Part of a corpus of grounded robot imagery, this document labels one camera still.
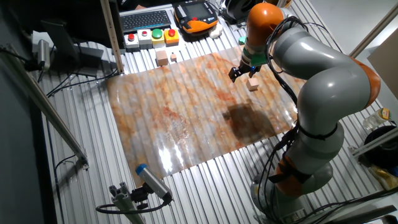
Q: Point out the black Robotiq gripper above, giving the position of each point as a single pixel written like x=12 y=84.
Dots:
x=247 y=66

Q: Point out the small wooden cube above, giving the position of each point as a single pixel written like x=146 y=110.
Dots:
x=252 y=84

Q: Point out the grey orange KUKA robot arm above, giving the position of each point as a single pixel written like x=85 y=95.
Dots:
x=335 y=90

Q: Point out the person hand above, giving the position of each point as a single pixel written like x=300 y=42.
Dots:
x=140 y=7

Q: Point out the white crumpled lump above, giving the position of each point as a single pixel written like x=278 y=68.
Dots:
x=215 y=31

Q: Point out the black round spool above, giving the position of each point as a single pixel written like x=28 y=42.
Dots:
x=236 y=9

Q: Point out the orange black teach pendant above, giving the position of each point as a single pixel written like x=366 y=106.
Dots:
x=199 y=25

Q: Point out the tiny wooden cube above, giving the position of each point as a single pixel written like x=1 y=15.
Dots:
x=173 y=57

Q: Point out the orange marble pattern mat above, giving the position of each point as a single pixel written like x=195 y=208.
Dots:
x=186 y=118

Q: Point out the red button orange box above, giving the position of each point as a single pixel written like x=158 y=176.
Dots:
x=171 y=37

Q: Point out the brown cardboard box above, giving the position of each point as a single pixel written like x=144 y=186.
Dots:
x=289 y=3

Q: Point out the large wooden cube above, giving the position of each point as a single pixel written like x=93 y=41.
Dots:
x=161 y=58

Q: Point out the green button yellow box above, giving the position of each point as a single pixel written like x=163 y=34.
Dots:
x=157 y=38

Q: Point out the coloured push button boxes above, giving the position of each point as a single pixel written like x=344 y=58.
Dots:
x=144 y=39

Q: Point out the black computer keyboard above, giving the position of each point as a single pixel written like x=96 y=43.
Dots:
x=144 y=20

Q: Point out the red button grey box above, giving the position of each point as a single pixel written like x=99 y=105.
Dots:
x=131 y=43

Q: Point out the clear plastic bottle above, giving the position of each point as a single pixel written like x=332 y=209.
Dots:
x=374 y=119

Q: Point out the brown cardboard panel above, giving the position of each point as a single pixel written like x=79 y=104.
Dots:
x=387 y=65

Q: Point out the black monitor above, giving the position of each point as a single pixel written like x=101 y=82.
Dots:
x=93 y=25

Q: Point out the black round bin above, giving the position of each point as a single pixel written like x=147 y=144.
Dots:
x=385 y=155

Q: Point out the black monitor stand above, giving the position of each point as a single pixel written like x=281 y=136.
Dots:
x=77 y=59

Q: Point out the yellow plastic bag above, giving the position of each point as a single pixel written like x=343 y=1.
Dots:
x=385 y=179

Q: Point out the short aluminium profile stub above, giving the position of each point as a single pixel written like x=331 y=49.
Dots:
x=124 y=203

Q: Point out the long diagonal aluminium beam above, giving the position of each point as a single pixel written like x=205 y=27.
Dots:
x=43 y=105

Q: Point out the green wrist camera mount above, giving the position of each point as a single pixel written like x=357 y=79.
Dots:
x=259 y=59

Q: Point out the slanted grey frame beam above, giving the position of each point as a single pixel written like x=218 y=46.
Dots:
x=373 y=31

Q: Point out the tan upright frame post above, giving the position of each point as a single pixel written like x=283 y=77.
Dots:
x=112 y=37

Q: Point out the silver camera blue cap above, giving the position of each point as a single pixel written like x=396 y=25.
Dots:
x=152 y=182

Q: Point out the aluminium frame profile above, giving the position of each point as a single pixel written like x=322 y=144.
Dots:
x=373 y=143

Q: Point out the black camera clamp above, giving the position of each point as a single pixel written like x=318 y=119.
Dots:
x=140 y=196

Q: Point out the plain silver camera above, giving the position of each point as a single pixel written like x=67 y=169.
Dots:
x=43 y=53

